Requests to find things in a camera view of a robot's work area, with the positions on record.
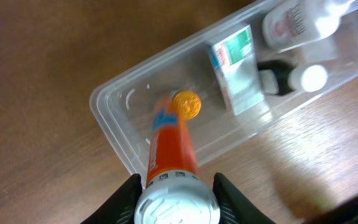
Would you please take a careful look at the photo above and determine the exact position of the clear plastic container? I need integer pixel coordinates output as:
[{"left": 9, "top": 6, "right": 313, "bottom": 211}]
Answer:
[{"left": 89, "top": 1, "right": 358, "bottom": 177}]

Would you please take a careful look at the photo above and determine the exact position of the gold lid small jar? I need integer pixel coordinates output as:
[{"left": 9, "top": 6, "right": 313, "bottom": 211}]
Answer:
[{"left": 172, "top": 90, "right": 201, "bottom": 120}]

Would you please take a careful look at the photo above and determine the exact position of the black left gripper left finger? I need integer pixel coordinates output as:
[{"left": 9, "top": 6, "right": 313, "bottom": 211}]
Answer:
[{"left": 81, "top": 174, "right": 142, "bottom": 224}]

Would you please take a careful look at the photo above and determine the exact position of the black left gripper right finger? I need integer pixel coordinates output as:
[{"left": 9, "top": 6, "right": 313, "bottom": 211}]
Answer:
[{"left": 213, "top": 172, "right": 275, "bottom": 224}]

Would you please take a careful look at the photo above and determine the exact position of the white green medicine box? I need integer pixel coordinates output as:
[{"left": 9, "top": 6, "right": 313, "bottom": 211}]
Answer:
[{"left": 208, "top": 24, "right": 264, "bottom": 115}]

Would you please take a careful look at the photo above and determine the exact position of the dark brown syrup bottle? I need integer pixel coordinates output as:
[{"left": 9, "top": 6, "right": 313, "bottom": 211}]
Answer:
[{"left": 257, "top": 60, "right": 328, "bottom": 96}]

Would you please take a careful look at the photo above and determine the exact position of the orange tablet tube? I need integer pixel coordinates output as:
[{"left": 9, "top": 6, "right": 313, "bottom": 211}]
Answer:
[{"left": 134, "top": 96, "right": 220, "bottom": 224}]

